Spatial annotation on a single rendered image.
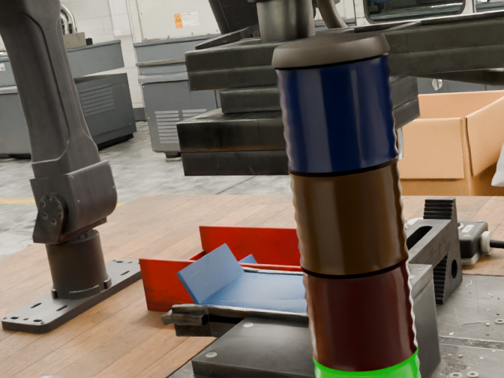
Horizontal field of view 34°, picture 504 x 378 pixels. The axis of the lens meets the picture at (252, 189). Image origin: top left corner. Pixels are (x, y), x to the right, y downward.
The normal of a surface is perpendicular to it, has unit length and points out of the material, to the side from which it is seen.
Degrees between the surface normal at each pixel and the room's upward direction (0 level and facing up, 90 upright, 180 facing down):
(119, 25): 90
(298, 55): 72
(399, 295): 76
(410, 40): 90
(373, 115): 104
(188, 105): 90
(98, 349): 0
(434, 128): 88
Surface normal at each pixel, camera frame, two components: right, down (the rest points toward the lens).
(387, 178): 0.59, -0.15
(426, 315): 0.85, 0.00
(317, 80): -0.35, 0.02
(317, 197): -0.51, 0.49
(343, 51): 0.12, -0.11
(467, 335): -0.14, -0.96
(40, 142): -0.58, 0.12
